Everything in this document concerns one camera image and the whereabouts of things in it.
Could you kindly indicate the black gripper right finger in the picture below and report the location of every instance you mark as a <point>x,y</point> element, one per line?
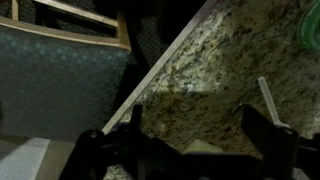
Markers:
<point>273,146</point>

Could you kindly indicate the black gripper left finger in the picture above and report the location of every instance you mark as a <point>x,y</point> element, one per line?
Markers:
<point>137,126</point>

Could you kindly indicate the yellow sponge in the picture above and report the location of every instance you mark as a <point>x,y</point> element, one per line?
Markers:
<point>201,146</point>

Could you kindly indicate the wooden chair with dark seat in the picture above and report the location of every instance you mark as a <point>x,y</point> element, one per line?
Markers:
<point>50,86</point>

